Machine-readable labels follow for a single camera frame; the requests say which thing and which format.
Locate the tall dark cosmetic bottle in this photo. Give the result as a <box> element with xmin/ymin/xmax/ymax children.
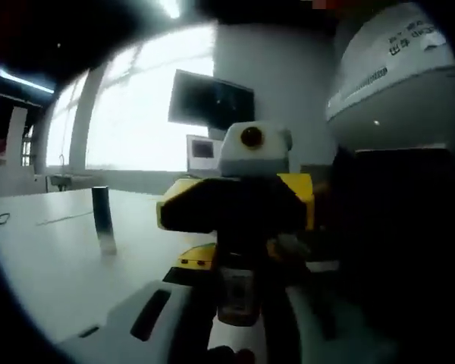
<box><xmin>91</xmin><ymin>185</ymin><xmax>118</xmax><ymax>256</ymax></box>

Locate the white chest device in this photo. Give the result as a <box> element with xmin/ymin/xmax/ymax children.
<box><xmin>325</xmin><ymin>3</ymin><xmax>455</xmax><ymax>147</ymax></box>

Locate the black wall monitor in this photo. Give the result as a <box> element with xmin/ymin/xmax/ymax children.
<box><xmin>168</xmin><ymin>69</ymin><xmax>256</xmax><ymax>130</ymax></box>

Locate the ceiling light strip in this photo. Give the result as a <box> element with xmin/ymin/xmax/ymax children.
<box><xmin>0</xmin><ymin>66</ymin><xmax>56</xmax><ymax>95</ymax></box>
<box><xmin>158</xmin><ymin>0</ymin><xmax>183</xmax><ymax>19</ymax></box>

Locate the person in black shirt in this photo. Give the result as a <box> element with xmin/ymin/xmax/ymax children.
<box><xmin>318</xmin><ymin>143</ymin><xmax>455</xmax><ymax>364</ymax></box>

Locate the white pillar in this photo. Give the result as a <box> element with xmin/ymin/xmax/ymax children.
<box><xmin>7</xmin><ymin>105</ymin><xmax>30</xmax><ymax>168</ymax></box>

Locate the open laptop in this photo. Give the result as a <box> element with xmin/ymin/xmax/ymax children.
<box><xmin>185</xmin><ymin>134</ymin><xmax>223</xmax><ymax>177</ymax></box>

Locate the short dark cosmetic bottle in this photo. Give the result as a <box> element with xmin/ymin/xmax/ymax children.
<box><xmin>216</xmin><ymin>231</ymin><xmax>261</xmax><ymax>337</ymax></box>

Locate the white table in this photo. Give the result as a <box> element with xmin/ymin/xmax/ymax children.
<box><xmin>0</xmin><ymin>187</ymin><xmax>327</xmax><ymax>344</ymax></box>

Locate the person's left hand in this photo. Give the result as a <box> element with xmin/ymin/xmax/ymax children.
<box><xmin>206</xmin><ymin>345</ymin><xmax>257</xmax><ymax>364</ymax></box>

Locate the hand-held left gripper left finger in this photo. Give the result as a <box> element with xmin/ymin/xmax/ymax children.
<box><xmin>60</xmin><ymin>244</ymin><xmax>217</xmax><ymax>364</ymax></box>

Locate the white office furniture row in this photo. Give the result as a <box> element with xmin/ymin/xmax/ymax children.
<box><xmin>0</xmin><ymin>155</ymin><xmax>49</xmax><ymax>198</ymax></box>

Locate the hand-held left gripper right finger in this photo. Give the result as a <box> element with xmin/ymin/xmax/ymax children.
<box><xmin>263</xmin><ymin>233</ymin><xmax>399</xmax><ymax>364</ymax></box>

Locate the steel sink counter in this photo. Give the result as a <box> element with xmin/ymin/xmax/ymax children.
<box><xmin>47</xmin><ymin>153</ymin><xmax>94</xmax><ymax>190</ymax></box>

